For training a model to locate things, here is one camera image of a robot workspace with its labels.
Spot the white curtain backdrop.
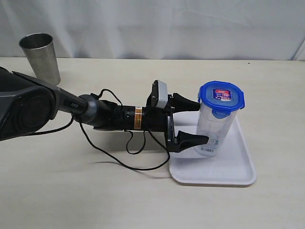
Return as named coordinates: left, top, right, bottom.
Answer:
left=0, top=0, right=305, bottom=61

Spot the white rectangular tray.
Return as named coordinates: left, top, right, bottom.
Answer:
left=169, top=118, right=256, bottom=187

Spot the clear plastic tall container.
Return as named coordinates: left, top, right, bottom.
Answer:
left=195, top=103, right=237, bottom=157

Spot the black cable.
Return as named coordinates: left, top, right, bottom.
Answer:
left=33, top=88, right=171, bottom=171

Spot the stainless steel cup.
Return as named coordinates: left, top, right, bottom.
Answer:
left=19, top=33, right=61, bottom=85

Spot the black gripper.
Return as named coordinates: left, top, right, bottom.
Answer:
left=143, top=80, right=209, bottom=153

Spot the blue plastic lid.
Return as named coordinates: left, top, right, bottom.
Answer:
left=198, top=81, right=245, bottom=119

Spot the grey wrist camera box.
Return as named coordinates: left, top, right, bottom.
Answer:
left=156, top=80, right=168, bottom=109

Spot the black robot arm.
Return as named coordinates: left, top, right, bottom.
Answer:
left=0, top=68, right=209, bottom=153

